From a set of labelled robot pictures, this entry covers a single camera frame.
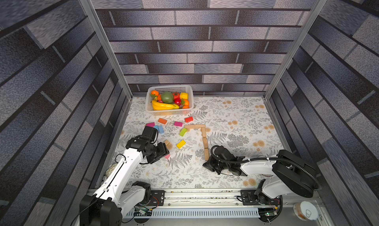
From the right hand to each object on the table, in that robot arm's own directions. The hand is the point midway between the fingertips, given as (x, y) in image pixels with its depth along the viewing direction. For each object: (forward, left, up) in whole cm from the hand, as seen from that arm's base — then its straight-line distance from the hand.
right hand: (200, 164), depth 84 cm
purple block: (+27, +34, +1) cm, 44 cm away
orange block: (+31, +27, +1) cm, 41 cm away
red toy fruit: (+49, +18, +5) cm, 53 cm away
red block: (+33, +8, -1) cm, 34 cm away
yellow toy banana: (+38, +31, +9) cm, 50 cm away
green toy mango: (+45, +25, +11) cm, 53 cm away
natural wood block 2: (+27, 0, +1) cm, 27 cm away
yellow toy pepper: (+51, +12, +6) cm, 53 cm away
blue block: (+24, +27, 0) cm, 36 cm away
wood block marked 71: (+14, -3, -1) cm, 15 cm away
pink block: (+4, +20, 0) cm, 21 cm away
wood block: (+22, -3, +1) cm, 22 cm away
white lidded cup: (-21, -48, +4) cm, 53 cm away
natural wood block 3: (+6, -4, +1) cm, 7 cm away
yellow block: (+13, +13, 0) cm, 18 cm away
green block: (+22, +12, 0) cm, 25 cm away
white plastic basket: (+39, +11, +6) cm, 41 cm away
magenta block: (+29, +16, 0) cm, 33 cm away
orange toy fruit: (+50, +34, +10) cm, 61 cm away
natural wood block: (+26, +7, 0) cm, 27 cm away
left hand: (+2, +19, +10) cm, 22 cm away
